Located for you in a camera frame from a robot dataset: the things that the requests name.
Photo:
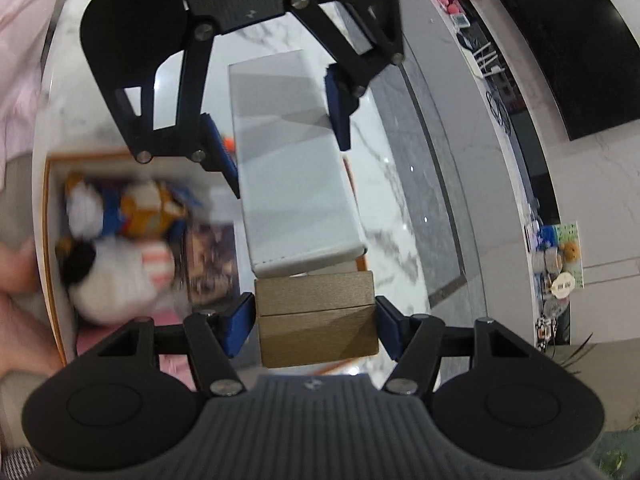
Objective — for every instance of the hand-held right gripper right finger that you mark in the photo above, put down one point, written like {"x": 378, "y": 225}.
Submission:
{"x": 387, "y": 330}

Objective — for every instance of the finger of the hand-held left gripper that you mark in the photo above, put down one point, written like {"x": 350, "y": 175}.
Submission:
{"x": 340, "y": 110}
{"x": 222, "y": 155}

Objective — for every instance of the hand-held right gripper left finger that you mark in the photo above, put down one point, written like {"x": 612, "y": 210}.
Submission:
{"x": 240, "y": 325}

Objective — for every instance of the brown cardboard box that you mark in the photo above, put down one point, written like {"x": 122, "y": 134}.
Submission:
{"x": 315, "y": 330}

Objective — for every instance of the white rectangular box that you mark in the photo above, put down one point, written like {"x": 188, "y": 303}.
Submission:
{"x": 295, "y": 185}

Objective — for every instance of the orange white plush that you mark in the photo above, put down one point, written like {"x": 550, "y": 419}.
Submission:
{"x": 145, "y": 210}

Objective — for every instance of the black white plush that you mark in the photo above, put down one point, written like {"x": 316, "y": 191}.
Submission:
{"x": 110, "y": 280}

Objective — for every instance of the white blue duck plush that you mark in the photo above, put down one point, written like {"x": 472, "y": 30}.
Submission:
{"x": 87, "y": 210}

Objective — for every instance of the orange storage box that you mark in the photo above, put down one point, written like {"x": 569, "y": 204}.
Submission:
{"x": 54, "y": 190}

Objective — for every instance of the orange green red toy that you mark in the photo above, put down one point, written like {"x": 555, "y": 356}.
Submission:
{"x": 229, "y": 144}

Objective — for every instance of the pink cloth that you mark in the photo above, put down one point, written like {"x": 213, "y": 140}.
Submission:
{"x": 172, "y": 365}

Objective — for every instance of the clear acrylic holders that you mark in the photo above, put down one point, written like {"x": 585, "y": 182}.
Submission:
{"x": 485, "y": 60}

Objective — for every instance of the small cluttered trinkets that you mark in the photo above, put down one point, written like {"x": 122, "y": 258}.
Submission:
{"x": 547, "y": 325}

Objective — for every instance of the long white counter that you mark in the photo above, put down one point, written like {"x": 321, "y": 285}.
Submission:
{"x": 500, "y": 185}

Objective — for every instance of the round white sign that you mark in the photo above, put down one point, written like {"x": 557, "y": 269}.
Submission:
{"x": 562, "y": 287}

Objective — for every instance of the blue box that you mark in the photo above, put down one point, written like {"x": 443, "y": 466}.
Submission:
{"x": 547, "y": 236}

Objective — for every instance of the orange stuffed toy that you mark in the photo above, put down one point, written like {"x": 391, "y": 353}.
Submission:
{"x": 570, "y": 251}

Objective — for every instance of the green printed card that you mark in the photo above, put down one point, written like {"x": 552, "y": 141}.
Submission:
{"x": 570, "y": 232}

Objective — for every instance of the person's bare leg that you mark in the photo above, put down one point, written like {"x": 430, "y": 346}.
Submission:
{"x": 20, "y": 300}

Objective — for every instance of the pink garment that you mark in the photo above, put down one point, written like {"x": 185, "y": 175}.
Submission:
{"x": 20, "y": 60}

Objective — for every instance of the black television screen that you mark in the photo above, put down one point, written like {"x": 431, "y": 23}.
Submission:
{"x": 575, "y": 35}

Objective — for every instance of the checkered cloth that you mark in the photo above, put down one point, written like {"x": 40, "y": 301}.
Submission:
{"x": 15, "y": 462}

